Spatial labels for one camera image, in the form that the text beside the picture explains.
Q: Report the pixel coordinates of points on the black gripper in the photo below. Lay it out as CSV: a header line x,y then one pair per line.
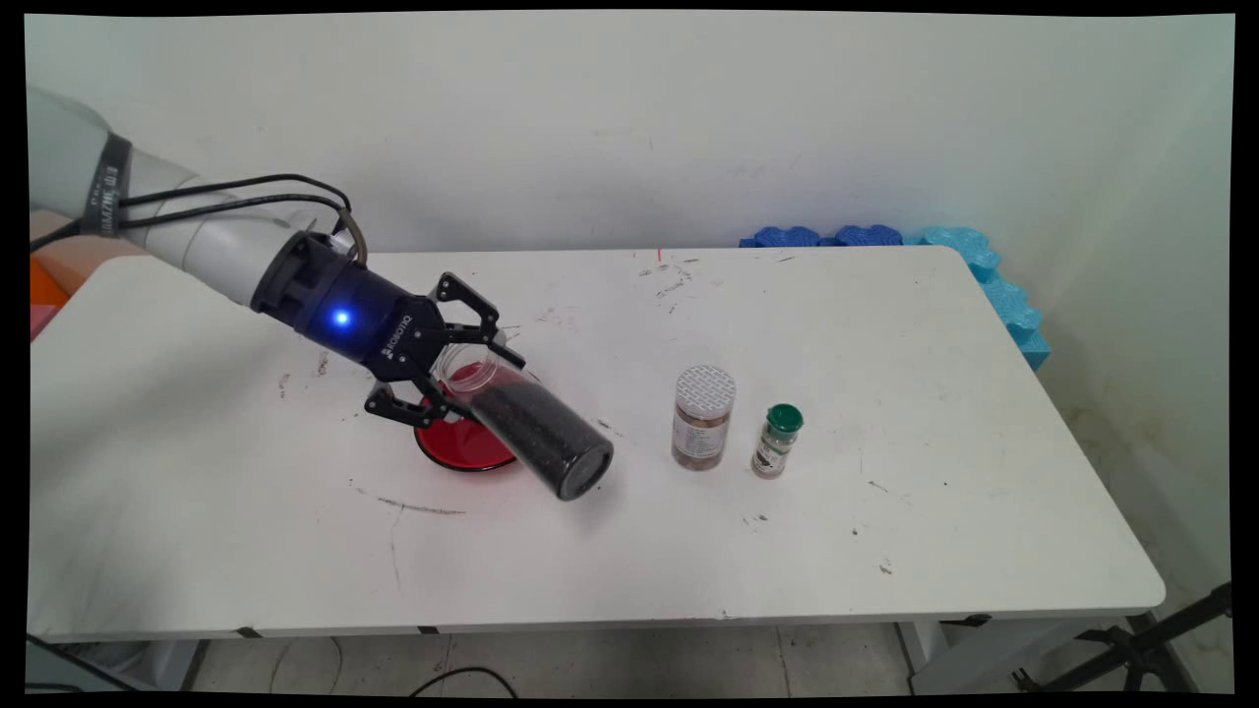
x,y
364,315

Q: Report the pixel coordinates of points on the clear jar of black seeds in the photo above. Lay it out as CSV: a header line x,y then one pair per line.
x,y
551,442

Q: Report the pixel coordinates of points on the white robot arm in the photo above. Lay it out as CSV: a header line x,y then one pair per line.
x,y
197,241

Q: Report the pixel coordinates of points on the red bowl with black rim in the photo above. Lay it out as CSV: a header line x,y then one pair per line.
x,y
462,447

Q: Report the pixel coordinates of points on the spice jar with white lid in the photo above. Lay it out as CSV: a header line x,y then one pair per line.
x,y
703,423

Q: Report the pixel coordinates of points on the small spice bottle green cap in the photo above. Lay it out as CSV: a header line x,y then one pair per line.
x,y
777,442

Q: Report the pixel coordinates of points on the dark blue foam piece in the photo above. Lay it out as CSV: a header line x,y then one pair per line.
x,y
869,236
787,237

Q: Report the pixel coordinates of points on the orange box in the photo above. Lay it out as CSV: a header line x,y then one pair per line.
x,y
44,285

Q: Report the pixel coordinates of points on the light blue foam mat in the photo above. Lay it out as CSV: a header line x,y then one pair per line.
x,y
1013,305

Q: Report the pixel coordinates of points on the white table leg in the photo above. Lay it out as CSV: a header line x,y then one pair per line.
x,y
984,654

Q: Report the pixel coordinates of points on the black tripod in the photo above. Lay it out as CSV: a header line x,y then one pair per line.
x,y
1141,649

